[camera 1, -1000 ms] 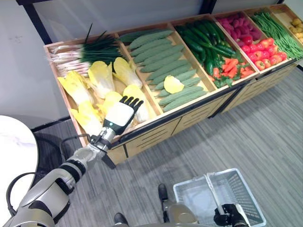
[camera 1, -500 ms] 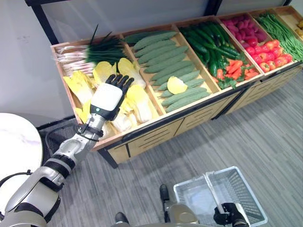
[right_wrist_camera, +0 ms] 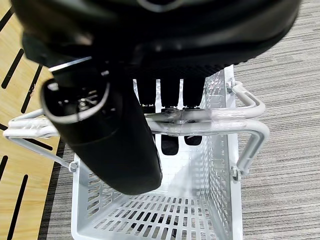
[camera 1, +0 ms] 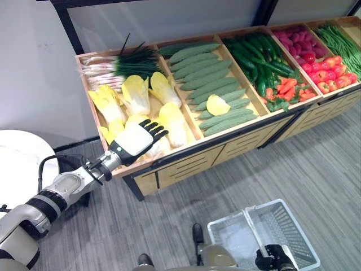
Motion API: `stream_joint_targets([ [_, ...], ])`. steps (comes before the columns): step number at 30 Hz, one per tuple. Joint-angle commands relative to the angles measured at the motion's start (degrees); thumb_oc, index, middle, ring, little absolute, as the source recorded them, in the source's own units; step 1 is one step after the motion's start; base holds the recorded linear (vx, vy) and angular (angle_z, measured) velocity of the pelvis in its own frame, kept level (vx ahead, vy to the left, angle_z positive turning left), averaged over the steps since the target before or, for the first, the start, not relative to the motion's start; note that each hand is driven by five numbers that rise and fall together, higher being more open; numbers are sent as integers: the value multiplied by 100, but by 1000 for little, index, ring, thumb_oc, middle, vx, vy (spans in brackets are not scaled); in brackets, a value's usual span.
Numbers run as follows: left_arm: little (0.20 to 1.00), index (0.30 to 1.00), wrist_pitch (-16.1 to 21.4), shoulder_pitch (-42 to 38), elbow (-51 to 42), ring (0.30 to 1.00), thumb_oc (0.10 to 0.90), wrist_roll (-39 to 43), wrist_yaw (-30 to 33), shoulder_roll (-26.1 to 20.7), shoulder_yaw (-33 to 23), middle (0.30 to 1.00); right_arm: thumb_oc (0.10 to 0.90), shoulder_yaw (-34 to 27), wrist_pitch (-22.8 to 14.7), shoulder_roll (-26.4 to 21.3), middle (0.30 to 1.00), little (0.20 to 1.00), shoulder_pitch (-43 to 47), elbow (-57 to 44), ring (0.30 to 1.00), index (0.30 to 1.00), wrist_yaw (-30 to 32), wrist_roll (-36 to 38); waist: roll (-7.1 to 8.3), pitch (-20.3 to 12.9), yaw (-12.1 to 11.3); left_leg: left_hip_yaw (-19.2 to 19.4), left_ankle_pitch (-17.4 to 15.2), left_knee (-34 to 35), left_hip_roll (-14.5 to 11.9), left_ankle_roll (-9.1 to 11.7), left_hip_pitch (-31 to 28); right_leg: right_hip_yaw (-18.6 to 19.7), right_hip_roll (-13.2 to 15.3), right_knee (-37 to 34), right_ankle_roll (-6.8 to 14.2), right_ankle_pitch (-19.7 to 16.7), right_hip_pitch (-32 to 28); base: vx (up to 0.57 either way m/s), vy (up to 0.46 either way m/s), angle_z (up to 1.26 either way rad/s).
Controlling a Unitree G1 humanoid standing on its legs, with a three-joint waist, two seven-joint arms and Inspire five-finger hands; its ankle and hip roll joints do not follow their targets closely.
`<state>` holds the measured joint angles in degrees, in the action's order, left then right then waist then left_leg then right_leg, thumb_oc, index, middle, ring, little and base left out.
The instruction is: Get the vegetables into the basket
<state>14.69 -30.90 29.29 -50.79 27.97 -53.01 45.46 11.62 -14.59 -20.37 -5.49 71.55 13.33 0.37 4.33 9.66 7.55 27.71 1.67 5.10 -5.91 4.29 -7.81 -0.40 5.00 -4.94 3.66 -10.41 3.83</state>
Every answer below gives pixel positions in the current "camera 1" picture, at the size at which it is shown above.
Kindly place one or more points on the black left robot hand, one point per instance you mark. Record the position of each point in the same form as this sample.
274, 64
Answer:
132, 141

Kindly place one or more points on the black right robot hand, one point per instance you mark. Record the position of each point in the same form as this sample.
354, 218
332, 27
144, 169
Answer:
268, 257

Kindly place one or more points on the white plastic shopping basket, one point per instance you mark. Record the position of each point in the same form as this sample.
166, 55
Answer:
282, 223

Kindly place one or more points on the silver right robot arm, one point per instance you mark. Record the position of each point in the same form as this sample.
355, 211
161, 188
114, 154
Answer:
287, 268

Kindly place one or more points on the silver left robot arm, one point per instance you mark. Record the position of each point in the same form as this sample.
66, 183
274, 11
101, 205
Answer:
67, 185

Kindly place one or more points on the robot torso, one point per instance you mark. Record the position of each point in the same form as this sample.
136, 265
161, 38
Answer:
215, 255

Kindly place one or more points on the wooden display stand long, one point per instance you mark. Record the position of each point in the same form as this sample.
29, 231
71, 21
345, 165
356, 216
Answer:
194, 165

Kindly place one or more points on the robot right dark leg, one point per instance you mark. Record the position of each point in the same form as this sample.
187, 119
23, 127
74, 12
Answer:
198, 233

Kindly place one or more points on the green onion bunch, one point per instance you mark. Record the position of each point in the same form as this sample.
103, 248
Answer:
132, 63

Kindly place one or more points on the dark green bitter gourd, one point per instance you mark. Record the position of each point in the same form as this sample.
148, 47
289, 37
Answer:
175, 50

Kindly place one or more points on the white round table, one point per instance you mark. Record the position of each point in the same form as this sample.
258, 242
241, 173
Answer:
22, 158

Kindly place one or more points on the robot left dark foot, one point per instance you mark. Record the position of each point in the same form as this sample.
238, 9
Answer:
145, 259

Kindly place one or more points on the dark green cucumber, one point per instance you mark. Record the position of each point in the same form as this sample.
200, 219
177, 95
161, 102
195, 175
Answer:
262, 84
275, 45
266, 46
251, 48
242, 60
282, 67

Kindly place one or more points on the orange carrot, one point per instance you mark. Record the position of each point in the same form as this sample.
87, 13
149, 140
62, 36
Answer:
270, 93
287, 85
289, 94
263, 100
307, 96

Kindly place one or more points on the wooden display stand short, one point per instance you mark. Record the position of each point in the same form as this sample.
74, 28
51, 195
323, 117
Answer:
330, 113

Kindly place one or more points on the red bell pepper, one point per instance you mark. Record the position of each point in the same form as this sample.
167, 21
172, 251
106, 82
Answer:
330, 62
306, 68
314, 78
340, 82
331, 75
322, 75
323, 88
351, 78
309, 57
331, 85
316, 67
337, 60
342, 70

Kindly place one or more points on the green bean bundle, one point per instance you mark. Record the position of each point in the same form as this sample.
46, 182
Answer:
341, 46

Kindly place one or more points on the black metal shelf frame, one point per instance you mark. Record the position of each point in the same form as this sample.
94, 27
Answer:
66, 22

